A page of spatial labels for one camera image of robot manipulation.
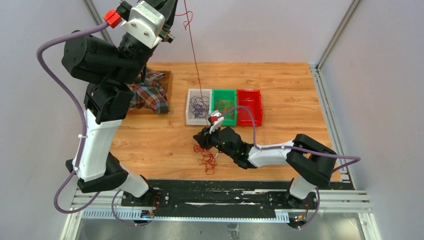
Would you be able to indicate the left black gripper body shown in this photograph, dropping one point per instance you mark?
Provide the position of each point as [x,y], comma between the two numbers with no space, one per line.
[166,36]

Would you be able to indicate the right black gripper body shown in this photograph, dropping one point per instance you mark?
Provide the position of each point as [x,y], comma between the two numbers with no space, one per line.
[215,142]

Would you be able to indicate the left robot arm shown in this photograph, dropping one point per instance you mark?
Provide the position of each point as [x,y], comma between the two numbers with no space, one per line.
[108,70]

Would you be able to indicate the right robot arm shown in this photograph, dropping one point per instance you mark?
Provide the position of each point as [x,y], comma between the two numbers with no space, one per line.
[313,161]

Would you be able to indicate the white plastic bin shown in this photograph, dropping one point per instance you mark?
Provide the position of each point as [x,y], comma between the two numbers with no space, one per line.
[198,106]

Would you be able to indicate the green plastic bin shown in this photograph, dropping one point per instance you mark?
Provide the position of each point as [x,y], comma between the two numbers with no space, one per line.
[223,100]

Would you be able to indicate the red plastic bin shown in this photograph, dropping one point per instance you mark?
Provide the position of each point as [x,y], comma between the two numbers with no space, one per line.
[252,100]

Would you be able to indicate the wooden tray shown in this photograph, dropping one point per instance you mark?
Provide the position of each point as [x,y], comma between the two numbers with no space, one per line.
[169,82]

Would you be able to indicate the plaid shirt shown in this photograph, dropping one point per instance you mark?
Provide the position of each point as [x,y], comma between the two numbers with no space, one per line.
[149,94]

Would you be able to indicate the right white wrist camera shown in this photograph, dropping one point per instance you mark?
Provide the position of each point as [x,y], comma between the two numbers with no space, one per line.
[216,119]

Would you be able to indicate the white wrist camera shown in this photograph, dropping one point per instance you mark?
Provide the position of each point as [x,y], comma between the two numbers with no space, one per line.
[145,24]
[216,119]

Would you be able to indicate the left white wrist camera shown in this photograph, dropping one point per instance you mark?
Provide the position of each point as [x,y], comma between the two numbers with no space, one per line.
[145,24]

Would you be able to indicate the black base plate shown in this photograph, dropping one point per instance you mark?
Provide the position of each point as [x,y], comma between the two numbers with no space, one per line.
[241,199]

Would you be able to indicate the aluminium frame rail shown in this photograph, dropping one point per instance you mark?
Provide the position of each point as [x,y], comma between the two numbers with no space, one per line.
[107,206]

